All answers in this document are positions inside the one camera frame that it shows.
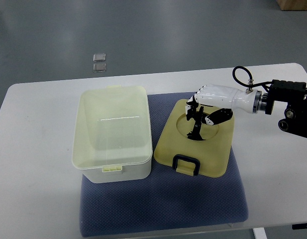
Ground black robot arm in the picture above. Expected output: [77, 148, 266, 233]
[232, 66, 307, 138]

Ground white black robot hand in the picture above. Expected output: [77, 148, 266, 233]
[185, 85, 262, 125]

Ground lower metal floor plate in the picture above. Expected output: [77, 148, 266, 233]
[93, 62, 106, 73]

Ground black table bracket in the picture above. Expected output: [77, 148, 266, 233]
[292, 223, 307, 230]

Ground blue fabric mat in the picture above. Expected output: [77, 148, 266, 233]
[79, 91, 249, 238]

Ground cardboard box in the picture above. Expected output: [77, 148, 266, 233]
[276, 0, 307, 11]

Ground yellow storage box lid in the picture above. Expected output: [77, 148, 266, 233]
[154, 99, 234, 178]

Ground metal floor plate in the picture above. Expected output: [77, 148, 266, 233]
[93, 62, 106, 73]
[93, 53, 106, 62]

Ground upper metal floor plate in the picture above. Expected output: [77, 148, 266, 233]
[93, 53, 106, 62]

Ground white storage box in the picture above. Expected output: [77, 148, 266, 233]
[72, 86, 153, 183]

